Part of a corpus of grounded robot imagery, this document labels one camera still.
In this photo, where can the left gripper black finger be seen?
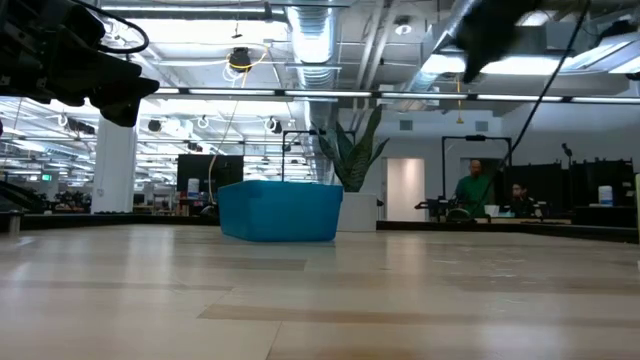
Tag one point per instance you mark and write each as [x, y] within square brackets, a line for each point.
[127, 102]

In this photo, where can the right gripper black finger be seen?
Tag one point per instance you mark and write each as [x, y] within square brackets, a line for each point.
[475, 65]

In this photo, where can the blue plastic basket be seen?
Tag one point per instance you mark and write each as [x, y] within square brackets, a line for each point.
[280, 212]

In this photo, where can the white building column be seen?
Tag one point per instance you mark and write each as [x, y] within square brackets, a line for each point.
[114, 170]

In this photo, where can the white wipes canister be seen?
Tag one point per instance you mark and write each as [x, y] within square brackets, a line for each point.
[193, 189]
[605, 196]

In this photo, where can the person in green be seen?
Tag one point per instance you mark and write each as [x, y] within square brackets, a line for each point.
[474, 190]

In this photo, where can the seated person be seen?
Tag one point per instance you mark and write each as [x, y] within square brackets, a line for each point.
[520, 197]

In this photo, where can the white door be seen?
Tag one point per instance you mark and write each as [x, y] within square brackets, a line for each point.
[405, 190]

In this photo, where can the green snake plant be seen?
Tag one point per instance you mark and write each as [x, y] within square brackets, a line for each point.
[356, 155]

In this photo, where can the white plant pot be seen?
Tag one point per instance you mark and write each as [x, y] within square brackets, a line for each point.
[358, 212]

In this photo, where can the ceiling-mounted black camera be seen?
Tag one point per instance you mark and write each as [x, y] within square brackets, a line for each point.
[240, 60]

